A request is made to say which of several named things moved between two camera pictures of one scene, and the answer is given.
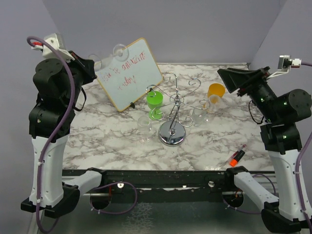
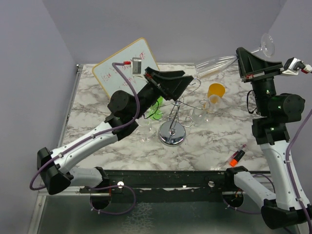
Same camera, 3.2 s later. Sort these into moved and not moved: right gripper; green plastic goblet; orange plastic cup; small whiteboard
Moved: right gripper
Not moved: green plastic goblet; small whiteboard; orange plastic cup
